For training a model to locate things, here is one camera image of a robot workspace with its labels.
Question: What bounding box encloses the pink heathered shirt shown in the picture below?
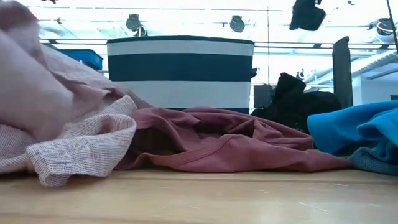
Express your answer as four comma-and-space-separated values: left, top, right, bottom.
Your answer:
0, 0, 152, 187

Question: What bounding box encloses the dark equipment box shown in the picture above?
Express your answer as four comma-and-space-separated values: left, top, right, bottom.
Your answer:
253, 83, 277, 108

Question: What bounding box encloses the navy white striped fabric bin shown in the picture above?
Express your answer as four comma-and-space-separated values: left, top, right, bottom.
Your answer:
106, 35, 259, 115

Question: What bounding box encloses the maroon t-shirt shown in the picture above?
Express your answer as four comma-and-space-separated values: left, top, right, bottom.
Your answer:
114, 106, 352, 174

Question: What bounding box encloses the blue plastic storage bin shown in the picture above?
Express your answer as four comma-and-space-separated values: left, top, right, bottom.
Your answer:
57, 48, 104, 71

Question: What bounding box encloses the round dark ceiling fixture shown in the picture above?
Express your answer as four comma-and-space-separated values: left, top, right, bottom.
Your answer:
369, 17, 397, 37
126, 14, 142, 32
229, 15, 246, 34

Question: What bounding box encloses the black upright panel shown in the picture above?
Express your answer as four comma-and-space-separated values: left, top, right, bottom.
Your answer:
331, 36, 354, 108

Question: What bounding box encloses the plain black garment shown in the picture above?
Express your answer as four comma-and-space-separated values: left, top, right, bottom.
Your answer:
251, 72, 343, 134

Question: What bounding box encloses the grey sock teal toe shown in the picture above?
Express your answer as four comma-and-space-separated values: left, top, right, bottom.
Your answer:
348, 146, 398, 176

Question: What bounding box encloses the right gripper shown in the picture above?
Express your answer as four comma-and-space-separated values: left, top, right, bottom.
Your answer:
289, 0, 326, 32

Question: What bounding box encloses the bright blue garment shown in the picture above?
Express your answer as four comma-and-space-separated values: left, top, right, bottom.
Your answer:
307, 100, 398, 162

